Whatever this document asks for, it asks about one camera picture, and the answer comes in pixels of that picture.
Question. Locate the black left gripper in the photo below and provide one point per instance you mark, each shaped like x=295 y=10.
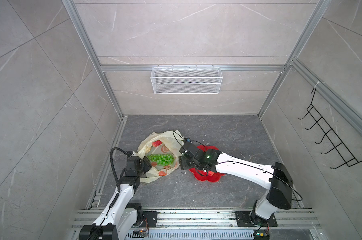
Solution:
x=147 y=164

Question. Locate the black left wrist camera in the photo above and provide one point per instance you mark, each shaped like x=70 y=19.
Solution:
x=133 y=167

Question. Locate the aluminium frame rail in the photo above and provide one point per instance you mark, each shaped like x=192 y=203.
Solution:
x=78 y=25

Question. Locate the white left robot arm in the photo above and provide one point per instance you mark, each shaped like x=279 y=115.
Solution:
x=120 y=215

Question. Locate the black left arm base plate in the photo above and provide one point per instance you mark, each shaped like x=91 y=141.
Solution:
x=146 y=219

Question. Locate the red fake strawberry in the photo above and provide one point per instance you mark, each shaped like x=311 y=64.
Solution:
x=157 y=143

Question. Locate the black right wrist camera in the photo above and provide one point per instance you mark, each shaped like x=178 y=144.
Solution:
x=188 y=148

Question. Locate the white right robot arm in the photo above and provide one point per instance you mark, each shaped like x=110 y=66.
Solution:
x=275 y=179

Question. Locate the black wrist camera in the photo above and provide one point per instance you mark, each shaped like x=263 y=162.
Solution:
x=188 y=148
x=133 y=167

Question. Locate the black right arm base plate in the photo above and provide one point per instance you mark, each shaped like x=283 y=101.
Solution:
x=248 y=219

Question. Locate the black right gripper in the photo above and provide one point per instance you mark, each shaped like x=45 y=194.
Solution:
x=182 y=160

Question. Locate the red flower-shaped plate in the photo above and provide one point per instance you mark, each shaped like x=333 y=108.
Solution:
x=210 y=176

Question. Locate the green fake grape bunch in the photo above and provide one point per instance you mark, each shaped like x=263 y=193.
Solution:
x=161 y=159

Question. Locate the white wire mesh basket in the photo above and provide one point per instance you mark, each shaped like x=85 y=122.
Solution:
x=186 y=80

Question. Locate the cream plastic bag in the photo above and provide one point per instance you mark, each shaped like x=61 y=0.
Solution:
x=163 y=152

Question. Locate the black wire hook rack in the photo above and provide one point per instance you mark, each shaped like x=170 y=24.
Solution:
x=328 y=133

